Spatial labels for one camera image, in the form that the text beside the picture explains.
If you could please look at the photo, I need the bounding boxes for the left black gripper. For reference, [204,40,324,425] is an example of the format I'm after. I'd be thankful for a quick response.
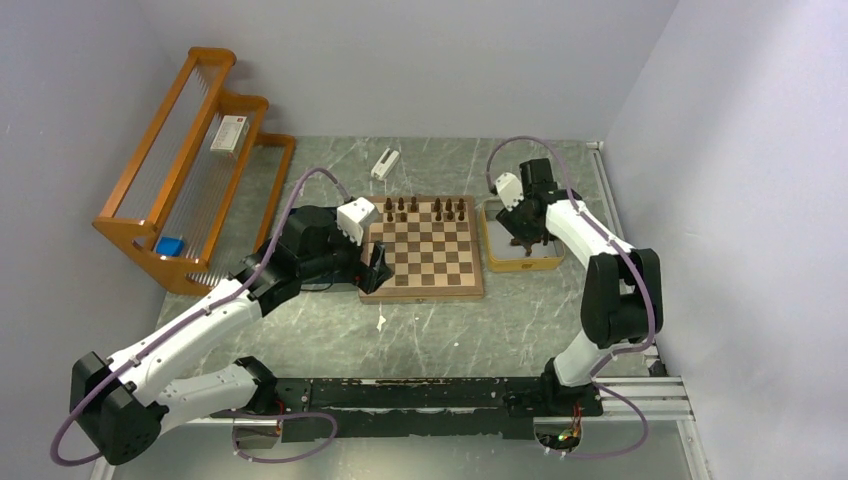
[299,210,393,292]

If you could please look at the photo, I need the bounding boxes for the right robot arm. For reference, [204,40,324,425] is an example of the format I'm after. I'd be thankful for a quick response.
[487,158,663,414]

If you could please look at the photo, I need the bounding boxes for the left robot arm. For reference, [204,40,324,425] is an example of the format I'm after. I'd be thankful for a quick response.
[69,197,392,465]

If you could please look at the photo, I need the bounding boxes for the dark chess pieces pile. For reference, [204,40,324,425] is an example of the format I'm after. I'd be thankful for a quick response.
[510,238,544,257]

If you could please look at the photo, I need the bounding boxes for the wooden chess board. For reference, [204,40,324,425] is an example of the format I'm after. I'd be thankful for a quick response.
[359,195,485,304]

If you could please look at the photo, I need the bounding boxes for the yellow metal tin tray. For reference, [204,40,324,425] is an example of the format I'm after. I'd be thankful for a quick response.
[479,198,566,273]

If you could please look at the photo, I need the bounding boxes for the white plastic clip device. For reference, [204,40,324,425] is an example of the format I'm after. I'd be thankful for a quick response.
[370,148,401,181]

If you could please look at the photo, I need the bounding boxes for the orange wooden rack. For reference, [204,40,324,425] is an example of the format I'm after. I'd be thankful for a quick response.
[92,46,297,296]

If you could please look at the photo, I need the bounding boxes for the white red small box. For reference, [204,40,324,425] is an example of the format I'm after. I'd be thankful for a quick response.
[209,115,249,156]

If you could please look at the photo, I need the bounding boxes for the blue small box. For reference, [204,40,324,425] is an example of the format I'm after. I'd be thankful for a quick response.
[155,236,186,257]

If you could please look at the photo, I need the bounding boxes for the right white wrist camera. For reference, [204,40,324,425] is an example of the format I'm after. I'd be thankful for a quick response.
[494,172,524,211]

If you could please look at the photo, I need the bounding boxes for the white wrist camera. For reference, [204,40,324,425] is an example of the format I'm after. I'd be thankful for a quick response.
[494,172,524,211]
[336,197,378,246]

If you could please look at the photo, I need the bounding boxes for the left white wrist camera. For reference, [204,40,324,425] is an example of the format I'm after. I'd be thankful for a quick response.
[336,197,378,246]

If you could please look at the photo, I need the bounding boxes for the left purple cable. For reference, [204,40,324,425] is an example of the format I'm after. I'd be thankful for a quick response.
[49,166,352,468]

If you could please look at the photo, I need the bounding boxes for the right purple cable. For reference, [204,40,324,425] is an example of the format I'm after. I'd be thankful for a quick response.
[485,135,657,460]

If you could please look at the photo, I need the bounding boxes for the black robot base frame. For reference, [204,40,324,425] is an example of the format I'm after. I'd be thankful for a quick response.
[241,373,603,442]

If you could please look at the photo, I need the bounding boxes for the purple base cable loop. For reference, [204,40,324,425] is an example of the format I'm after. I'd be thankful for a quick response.
[231,410,339,465]

